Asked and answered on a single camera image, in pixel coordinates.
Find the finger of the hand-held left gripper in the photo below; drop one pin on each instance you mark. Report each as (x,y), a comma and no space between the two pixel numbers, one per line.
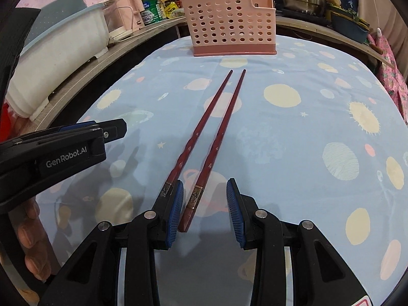
(81,127)
(115,128)

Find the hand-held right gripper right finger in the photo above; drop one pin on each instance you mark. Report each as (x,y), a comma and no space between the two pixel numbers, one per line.
(235,216)

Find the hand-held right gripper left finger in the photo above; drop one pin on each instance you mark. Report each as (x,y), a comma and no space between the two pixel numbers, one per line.
(176,216)

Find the red chopstick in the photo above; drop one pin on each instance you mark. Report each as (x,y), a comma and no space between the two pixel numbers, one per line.
(204,121)
(225,124)

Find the pink plastic utensil holder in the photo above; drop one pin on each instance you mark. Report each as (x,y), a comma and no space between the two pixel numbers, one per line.
(229,22)

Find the person's left hand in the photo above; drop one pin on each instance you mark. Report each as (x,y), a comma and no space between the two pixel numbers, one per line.
(32,232)

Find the white plastic tub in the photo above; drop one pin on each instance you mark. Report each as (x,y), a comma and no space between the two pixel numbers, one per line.
(63,47)

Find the dark cloth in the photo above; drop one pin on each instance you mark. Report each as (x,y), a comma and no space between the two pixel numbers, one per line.
(22,54)

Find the wood-grain shelf board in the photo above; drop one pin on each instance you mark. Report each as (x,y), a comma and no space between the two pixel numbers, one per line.
(149,33)

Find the glass jug with white base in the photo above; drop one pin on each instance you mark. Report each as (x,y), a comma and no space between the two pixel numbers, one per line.
(116,22)

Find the pink electric kettle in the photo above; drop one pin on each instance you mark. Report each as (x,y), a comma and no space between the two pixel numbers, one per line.
(130,8)

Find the green tin can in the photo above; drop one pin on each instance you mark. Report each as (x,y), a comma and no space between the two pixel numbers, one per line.
(152,11)

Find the yellow seasoning packet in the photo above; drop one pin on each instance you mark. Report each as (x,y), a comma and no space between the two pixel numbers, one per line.
(171,9)

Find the grey countertop board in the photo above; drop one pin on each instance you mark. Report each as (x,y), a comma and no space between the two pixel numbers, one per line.
(318,30)

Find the pink pineapple print apron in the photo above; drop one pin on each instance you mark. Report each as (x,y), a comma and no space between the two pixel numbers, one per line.
(392,76)

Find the black induction cooker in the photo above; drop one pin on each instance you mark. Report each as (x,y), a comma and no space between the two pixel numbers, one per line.
(306,13)

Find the yellow plastic bowl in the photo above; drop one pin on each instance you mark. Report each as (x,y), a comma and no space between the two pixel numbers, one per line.
(342,12)

